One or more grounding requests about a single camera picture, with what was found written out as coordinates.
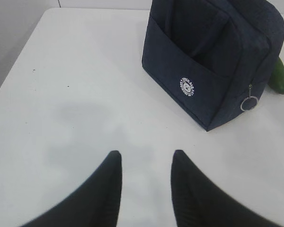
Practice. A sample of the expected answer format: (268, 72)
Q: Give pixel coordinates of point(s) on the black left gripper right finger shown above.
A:
(199, 202)

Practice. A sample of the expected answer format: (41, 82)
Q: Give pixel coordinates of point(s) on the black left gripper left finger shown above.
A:
(95, 203)

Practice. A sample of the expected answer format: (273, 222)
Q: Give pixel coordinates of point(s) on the navy blue fabric bag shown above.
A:
(213, 57)

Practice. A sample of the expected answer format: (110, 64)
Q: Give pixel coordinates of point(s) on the green cucumber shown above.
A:
(276, 81)

